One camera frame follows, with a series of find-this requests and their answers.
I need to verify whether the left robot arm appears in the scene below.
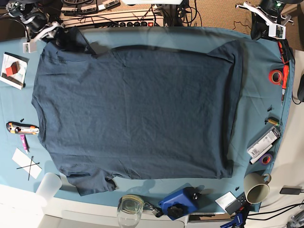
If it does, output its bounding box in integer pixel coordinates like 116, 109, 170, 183
235, 0, 302, 40

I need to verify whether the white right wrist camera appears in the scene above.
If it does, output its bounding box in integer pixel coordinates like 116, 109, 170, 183
22, 39, 37, 53

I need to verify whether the small yellow battery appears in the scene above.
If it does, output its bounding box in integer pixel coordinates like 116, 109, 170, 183
265, 117, 280, 126

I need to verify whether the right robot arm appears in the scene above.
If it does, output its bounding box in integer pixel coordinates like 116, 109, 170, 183
0, 0, 65, 53

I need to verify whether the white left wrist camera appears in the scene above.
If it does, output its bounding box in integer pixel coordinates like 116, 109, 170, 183
268, 23, 286, 39

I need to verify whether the pink glue tube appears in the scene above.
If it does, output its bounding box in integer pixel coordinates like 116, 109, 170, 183
20, 134, 29, 154

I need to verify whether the packaged marker set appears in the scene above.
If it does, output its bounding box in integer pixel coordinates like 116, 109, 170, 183
247, 125, 281, 159

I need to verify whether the blue clamp device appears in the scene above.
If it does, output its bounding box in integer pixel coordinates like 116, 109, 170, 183
158, 187, 201, 220

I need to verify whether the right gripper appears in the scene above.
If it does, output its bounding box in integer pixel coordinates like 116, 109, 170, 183
22, 12, 70, 51

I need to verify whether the orange black hand tool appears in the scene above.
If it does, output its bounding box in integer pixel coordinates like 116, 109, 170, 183
277, 39, 291, 64

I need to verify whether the purple tape roll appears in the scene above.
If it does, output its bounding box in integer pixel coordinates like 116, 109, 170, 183
258, 153, 273, 166

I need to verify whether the clear glass jar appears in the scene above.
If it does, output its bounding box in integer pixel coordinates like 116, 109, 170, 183
117, 194, 144, 228

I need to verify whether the white business card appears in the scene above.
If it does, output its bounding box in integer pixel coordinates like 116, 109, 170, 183
215, 191, 237, 211

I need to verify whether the white paper card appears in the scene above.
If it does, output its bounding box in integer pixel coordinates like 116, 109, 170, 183
12, 148, 42, 179

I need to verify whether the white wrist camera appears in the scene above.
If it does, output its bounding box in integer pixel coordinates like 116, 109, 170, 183
268, 23, 286, 39
22, 39, 37, 53

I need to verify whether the silver padlock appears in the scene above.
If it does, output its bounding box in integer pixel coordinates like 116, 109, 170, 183
144, 202, 164, 218

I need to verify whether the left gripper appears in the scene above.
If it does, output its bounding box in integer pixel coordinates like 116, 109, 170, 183
235, 1, 292, 40

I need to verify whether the dark blue T-shirt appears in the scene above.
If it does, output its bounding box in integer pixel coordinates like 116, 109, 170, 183
32, 33, 243, 196

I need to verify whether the red tape roll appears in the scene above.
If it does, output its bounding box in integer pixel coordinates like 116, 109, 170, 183
268, 69, 284, 85

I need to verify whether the black power adapter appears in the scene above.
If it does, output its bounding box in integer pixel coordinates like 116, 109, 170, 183
279, 187, 304, 195

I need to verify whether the teal table cloth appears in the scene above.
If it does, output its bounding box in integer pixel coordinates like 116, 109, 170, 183
0, 27, 295, 212

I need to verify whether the black remote control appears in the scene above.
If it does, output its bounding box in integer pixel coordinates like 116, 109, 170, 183
225, 192, 247, 215

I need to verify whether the blue spring clamp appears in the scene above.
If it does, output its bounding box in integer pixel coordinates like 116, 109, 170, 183
220, 213, 247, 228

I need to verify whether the booklet with red cube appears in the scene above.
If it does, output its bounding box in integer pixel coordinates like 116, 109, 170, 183
0, 52, 28, 90

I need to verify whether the orange screwdriver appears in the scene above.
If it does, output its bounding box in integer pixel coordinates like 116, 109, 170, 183
281, 65, 289, 104

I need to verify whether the frosted plastic cup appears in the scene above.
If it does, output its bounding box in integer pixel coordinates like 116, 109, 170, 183
36, 172, 62, 204

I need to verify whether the orange utility knife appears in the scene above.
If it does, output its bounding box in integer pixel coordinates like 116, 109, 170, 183
6, 122, 39, 135

